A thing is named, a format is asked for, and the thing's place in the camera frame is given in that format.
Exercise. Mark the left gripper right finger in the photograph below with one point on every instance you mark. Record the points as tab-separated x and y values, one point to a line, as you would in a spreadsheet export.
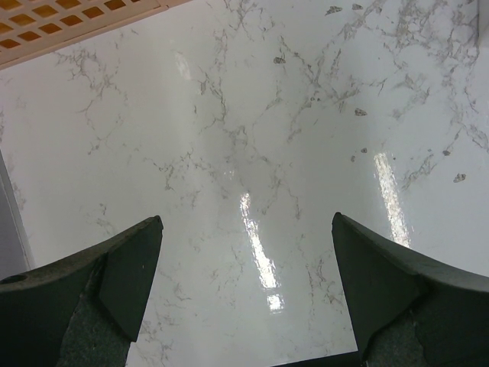
408	309

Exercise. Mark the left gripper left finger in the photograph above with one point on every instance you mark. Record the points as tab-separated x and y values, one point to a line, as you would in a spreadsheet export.
85	309

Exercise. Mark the orange mesh file holder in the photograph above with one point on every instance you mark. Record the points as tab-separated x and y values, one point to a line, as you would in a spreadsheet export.
32	28

